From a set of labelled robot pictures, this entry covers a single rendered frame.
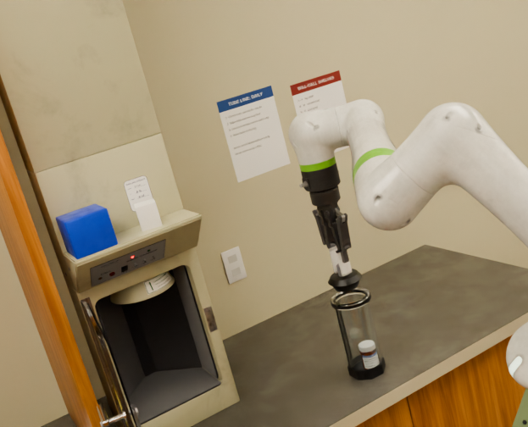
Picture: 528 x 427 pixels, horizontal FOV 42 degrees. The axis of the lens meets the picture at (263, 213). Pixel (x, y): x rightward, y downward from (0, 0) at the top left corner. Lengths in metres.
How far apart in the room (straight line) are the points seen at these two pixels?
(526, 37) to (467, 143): 1.91
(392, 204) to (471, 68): 1.68
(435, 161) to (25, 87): 0.92
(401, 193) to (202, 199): 1.10
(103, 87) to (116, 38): 0.12
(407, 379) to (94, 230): 0.89
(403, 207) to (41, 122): 0.85
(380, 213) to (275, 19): 1.23
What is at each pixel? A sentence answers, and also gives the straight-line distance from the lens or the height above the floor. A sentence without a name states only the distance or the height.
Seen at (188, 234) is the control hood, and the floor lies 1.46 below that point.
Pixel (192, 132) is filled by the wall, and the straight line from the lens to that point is 2.25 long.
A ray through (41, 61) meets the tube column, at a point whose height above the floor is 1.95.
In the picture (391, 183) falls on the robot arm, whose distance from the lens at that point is 1.29.
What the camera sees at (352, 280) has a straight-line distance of 1.82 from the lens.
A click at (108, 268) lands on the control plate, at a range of 1.67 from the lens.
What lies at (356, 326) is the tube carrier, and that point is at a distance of 1.86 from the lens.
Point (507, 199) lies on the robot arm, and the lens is 1.27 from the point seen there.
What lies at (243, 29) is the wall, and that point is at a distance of 2.34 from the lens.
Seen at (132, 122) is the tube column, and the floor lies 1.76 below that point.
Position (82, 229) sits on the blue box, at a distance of 1.60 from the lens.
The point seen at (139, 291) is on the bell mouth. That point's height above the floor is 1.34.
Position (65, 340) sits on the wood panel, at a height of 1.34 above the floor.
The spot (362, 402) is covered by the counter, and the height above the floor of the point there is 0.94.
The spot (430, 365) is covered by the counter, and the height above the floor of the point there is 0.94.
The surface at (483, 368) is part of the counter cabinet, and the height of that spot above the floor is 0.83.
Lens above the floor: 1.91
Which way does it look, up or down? 15 degrees down
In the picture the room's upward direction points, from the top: 15 degrees counter-clockwise
